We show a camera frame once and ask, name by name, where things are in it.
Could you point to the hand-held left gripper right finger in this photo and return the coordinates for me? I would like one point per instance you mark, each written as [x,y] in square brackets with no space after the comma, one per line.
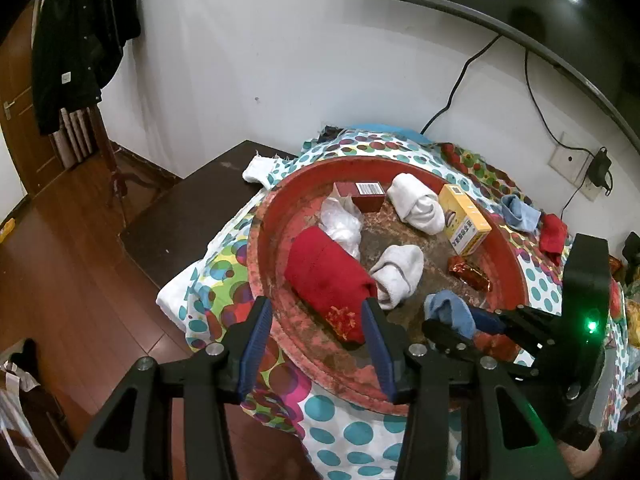
[377,350]

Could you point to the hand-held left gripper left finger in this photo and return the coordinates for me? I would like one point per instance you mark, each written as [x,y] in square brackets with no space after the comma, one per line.
[255,340]

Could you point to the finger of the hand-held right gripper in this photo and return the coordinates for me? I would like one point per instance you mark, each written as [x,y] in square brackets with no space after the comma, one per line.
[525,322]
[450,337]

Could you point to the light blue sock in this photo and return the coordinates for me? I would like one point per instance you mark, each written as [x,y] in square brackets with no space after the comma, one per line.
[522,212]
[450,310]

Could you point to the red round basin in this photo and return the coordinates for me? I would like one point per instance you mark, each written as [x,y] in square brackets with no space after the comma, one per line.
[325,365]

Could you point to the red sock with gold print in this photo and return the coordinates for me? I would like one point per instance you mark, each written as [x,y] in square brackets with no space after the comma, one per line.
[325,270]

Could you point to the yellow cardboard box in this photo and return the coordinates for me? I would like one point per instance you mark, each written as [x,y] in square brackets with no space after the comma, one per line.
[465,220]

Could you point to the person's right hand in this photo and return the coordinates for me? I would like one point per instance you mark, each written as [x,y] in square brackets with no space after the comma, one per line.
[585,462]

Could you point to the dark red sock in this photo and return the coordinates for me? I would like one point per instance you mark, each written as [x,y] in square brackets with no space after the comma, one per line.
[552,235]

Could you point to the red foil snack packet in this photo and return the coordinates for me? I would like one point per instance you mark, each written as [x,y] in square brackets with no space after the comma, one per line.
[467,272]

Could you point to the white sock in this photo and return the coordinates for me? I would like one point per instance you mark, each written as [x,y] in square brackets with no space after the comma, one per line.
[257,170]
[400,270]
[415,205]

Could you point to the polka dot cloth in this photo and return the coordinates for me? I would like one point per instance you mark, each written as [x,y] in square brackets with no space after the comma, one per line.
[350,440]

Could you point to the black power adapter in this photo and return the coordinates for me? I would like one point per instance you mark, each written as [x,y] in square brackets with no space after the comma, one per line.
[598,167]

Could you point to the clear plastic bag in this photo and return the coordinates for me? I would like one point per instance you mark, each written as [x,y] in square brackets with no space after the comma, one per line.
[342,225]

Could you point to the dark red small box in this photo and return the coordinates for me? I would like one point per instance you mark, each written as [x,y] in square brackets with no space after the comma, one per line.
[367,202]

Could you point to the dark wooden table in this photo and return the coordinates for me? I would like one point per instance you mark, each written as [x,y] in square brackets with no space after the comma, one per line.
[200,200]

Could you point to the small black object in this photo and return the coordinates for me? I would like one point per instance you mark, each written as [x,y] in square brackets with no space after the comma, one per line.
[330,134]

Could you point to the dark bag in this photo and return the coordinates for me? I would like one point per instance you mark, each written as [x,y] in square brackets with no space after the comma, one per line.
[30,435]

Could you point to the small yellow object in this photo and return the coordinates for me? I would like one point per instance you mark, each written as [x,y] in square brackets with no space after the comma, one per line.
[6,229]

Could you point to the brown wooden door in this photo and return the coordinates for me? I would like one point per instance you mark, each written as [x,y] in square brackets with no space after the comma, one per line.
[20,85]

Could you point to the dark hanging jacket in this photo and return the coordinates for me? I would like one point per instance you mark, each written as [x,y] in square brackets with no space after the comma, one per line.
[75,35]

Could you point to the white wall socket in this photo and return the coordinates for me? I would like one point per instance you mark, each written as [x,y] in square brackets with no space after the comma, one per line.
[591,192]

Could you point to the white wall plate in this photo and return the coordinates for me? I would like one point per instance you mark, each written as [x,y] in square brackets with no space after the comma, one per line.
[565,157]

